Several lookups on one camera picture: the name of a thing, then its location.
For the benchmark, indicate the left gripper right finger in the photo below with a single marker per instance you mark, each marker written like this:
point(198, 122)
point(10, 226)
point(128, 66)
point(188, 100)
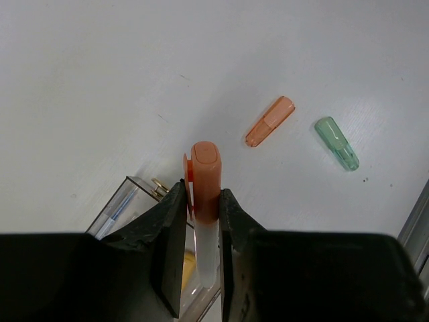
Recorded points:
point(271, 275)

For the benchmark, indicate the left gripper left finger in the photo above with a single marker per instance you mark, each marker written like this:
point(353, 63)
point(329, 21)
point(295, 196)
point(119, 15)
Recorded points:
point(132, 274)

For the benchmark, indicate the blue thin pen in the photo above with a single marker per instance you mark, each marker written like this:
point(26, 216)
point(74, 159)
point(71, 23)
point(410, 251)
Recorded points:
point(111, 221)

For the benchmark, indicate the orange capped clear marker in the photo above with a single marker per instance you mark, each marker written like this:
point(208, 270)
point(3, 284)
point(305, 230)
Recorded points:
point(202, 177)

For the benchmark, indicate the orange pink highlighter marker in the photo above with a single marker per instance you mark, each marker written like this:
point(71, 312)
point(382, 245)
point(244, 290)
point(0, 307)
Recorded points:
point(189, 266)

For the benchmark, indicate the clear drawer organizer middle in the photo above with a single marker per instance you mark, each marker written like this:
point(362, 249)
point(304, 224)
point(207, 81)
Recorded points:
point(196, 300)

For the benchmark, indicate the clear drawer organizer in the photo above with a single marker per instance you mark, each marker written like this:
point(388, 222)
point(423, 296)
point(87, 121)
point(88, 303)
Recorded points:
point(132, 199)
point(196, 300)

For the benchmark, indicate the clear drawer organizer far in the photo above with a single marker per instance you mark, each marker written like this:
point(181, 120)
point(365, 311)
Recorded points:
point(132, 199)

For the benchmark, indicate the green translucent cap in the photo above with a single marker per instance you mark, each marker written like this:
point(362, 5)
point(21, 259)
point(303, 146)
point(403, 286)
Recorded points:
point(337, 143)

